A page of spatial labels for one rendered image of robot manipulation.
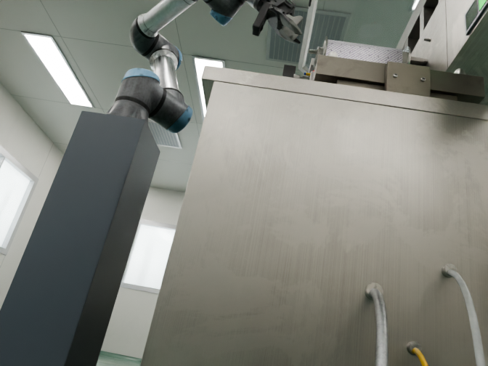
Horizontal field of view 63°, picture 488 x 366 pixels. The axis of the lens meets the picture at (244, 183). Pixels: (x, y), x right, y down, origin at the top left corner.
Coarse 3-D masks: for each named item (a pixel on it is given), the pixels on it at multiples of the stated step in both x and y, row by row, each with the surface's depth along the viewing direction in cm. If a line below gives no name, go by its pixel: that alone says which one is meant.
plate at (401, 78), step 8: (392, 64) 96; (400, 64) 96; (408, 64) 96; (392, 72) 95; (400, 72) 95; (408, 72) 95; (416, 72) 95; (424, 72) 95; (392, 80) 94; (400, 80) 94; (408, 80) 94; (416, 80) 94; (424, 80) 93; (384, 88) 95; (392, 88) 93; (400, 88) 93; (408, 88) 93; (416, 88) 93; (424, 88) 93; (424, 96) 92
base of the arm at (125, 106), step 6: (126, 96) 127; (114, 102) 128; (120, 102) 126; (126, 102) 126; (132, 102) 126; (138, 102) 127; (114, 108) 124; (120, 108) 124; (126, 108) 124; (132, 108) 125; (138, 108) 126; (144, 108) 128; (114, 114) 122; (120, 114) 122; (126, 114) 122; (132, 114) 124; (138, 114) 126; (144, 114) 128
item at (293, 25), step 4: (288, 16) 134; (292, 16) 134; (296, 16) 134; (300, 16) 134; (284, 20) 133; (292, 20) 132; (296, 20) 133; (300, 20) 133; (284, 24) 134; (288, 24) 132; (292, 24) 131; (296, 24) 132; (292, 28) 132; (296, 28) 131; (296, 32) 132; (300, 32) 132
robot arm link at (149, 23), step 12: (168, 0) 144; (180, 0) 142; (192, 0) 141; (204, 0) 140; (156, 12) 149; (168, 12) 147; (180, 12) 147; (132, 24) 158; (144, 24) 154; (156, 24) 152; (132, 36) 160; (144, 36) 158; (144, 48) 162
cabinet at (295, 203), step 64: (256, 128) 84; (320, 128) 84; (384, 128) 84; (448, 128) 84; (192, 192) 78; (256, 192) 78; (320, 192) 78; (384, 192) 78; (448, 192) 78; (192, 256) 73; (256, 256) 73; (320, 256) 73; (384, 256) 73; (448, 256) 73; (192, 320) 68; (256, 320) 68; (320, 320) 68; (448, 320) 68
